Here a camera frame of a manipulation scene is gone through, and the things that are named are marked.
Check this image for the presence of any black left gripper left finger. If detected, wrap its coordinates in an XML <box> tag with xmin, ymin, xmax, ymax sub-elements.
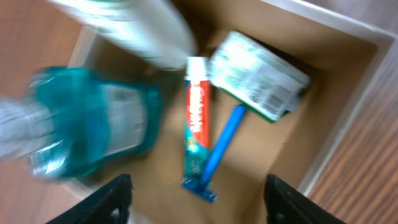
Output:
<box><xmin>47</xmin><ymin>174</ymin><xmax>133</xmax><ymax>224</ymax></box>

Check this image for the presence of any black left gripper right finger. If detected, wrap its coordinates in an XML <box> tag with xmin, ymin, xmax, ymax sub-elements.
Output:
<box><xmin>264</xmin><ymin>174</ymin><xmax>345</xmax><ymax>224</ymax></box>

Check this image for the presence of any blue disposable razor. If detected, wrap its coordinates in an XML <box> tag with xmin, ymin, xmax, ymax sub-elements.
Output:
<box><xmin>182</xmin><ymin>105</ymin><xmax>246</xmax><ymax>203</ymax></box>

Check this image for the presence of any blue mouthwash bottle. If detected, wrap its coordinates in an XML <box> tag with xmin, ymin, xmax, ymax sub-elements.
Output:
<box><xmin>1</xmin><ymin>67</ymin><xmax>162</xmax><ymax>179</ymax></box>

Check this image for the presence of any white cardboard box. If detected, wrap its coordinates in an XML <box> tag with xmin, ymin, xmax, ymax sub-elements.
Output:
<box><xmin>65</xmin><ymin>0</ymin><xmax>397</xmax><ymax>223</ymax></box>

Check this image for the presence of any green white soap bar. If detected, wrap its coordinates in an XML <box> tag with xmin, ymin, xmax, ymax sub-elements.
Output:
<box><xmin>208</xmin><ymin>30</ymin><xmax>310</xmax><ymax>123</ymax></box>

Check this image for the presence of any red green toothpaste tube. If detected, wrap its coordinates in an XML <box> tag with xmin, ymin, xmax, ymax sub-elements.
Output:
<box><xmin>182</xmin><ymin>57</ymin><xmax>211</xmax><ymax>189</ymax></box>

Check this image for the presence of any white lotion tube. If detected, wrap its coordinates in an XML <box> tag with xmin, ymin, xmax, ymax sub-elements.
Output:
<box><xmin>49</xmin><ymin>0</ymin><xmax>197</xmax><ymax>70</ymax></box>

